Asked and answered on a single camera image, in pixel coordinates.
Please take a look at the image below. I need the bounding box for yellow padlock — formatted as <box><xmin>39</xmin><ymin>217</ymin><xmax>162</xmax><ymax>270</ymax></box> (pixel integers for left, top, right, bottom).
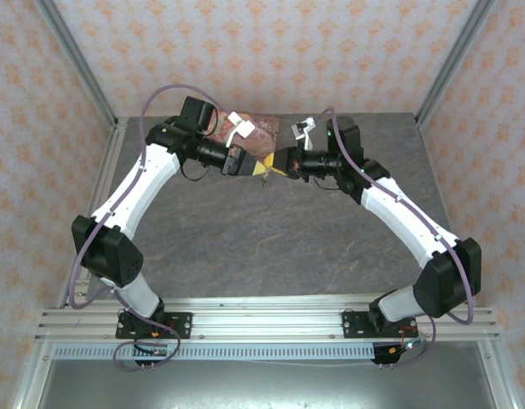
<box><xmin>253</xmin><ymin>152</ymin><xmax>289</xmax><ymax>178</ymax></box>

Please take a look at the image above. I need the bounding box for pink picture book box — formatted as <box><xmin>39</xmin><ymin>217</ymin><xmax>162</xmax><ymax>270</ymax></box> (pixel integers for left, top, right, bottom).
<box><xmin>214</xmin><ymin>110</ymin><xmax>283</xmax><ymax>171</ymax></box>

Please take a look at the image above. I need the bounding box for black left base electronics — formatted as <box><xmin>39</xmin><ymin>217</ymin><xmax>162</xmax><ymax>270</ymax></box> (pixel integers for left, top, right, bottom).
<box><xmin>132</xmin><ymin>339</ymin><xmax>181</xmax><ymax>371</ymax></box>

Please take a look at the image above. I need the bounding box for black base electronics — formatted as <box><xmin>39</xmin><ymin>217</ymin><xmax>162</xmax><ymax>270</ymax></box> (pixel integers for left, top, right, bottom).
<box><xmin>371</xmin><ymin>338</ymin><xmax>430</xmax><ymax>368</ymax></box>
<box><xmin>132</xmin><ymin>339</ymin><xmax>181</xmax><ymax>371</ymax></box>

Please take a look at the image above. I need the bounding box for black right base electronics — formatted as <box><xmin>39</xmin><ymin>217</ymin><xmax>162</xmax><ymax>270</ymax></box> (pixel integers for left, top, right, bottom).
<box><xmin>371</xmin><ymin>338</ymin><xmax>430</xmax><ymax>368</ymax></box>

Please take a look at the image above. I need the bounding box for grey metal sheet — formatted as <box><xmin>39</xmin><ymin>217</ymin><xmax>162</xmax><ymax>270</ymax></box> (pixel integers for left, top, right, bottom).
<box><xmin>36</xmin><ymin>359</ymin><xmax>496</xmax><ymax>409</ymax></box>

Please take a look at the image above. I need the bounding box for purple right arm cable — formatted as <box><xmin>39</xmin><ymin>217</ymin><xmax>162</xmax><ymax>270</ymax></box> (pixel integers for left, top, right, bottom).
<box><xmin>317</xmin><ymin>106</ymin><xmax>477</xmax><ymax>370</ymax></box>

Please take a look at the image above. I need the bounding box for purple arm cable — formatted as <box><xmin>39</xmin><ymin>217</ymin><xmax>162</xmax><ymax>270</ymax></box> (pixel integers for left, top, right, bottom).
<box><xmin>317</xmin><ymin>106</ymin><xmax>477</xmax><ymax>370</ymax></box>
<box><xmin>68</xmin><ymin>84</ymin><xmax>230</xmax><ymax>372</ymax></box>

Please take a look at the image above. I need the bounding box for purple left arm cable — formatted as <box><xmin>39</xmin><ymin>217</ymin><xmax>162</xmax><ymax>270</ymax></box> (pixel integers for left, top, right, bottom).
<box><xmin>68</xmin><ymin>84</ymin><xmax>230</xmax><ymax>372</ymax></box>

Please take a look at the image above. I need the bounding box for aluminium side rail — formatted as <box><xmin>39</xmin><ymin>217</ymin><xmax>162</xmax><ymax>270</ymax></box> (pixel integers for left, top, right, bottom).
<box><xmin>55</xmin><ymin>118</ymin><xmax>128</xmax><ymax>308</ymax></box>

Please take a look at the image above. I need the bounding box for aluminium corner post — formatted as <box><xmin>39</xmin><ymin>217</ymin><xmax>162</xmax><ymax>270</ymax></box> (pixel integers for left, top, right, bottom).
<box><xmin>414</xmin><ymin>0</ymin><xmax>499</xmax><ymax>128</ymax></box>
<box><xmin>34</xmin><ymin>0</ymin><xmax>119</xmax><ymax>128</ymax></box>

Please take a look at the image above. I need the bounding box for aluminium cross rail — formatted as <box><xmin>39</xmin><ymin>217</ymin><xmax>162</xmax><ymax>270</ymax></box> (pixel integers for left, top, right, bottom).
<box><xmin>34</xmin><ymin>292</ymin><xmax>502</xmax><ymax>344</ymax></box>

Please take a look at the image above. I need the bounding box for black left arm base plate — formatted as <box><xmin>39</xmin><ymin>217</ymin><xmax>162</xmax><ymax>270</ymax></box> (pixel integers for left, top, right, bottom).
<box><xmin>115</xmin><ymin>312</ymin><xmax>193</xmax><ymax>341</ymax></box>

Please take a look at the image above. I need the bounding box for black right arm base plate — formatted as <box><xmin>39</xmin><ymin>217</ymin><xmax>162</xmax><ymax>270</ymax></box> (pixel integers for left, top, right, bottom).
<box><xmin>342</xmin><ymin>310</ymin><xmax>418</xmax><ymax>340</ymax></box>

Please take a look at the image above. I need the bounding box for grey slotted cable duct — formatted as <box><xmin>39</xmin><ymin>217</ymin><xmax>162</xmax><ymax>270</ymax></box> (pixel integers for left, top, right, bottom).
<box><xmin>53</xmin><ymin>343</ymin><xmax>377</xmax><ymax>361</ymax></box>

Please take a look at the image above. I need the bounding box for aluminium lower frame profile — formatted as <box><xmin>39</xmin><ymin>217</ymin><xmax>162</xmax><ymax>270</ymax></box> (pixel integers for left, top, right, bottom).
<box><xmin>477</xmin><ymin>340</ymin><xmax>522</xmax><ymax>409</ymax></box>
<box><xmin>10</xmin><ymin>342</ymin><xmax>55</xmax><ymax>409</ymax></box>

